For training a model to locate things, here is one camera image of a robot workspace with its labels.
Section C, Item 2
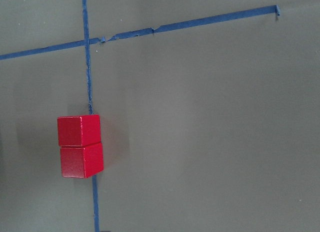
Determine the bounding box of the red block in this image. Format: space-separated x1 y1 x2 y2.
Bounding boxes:
60 143 104 178
57 115 101 147

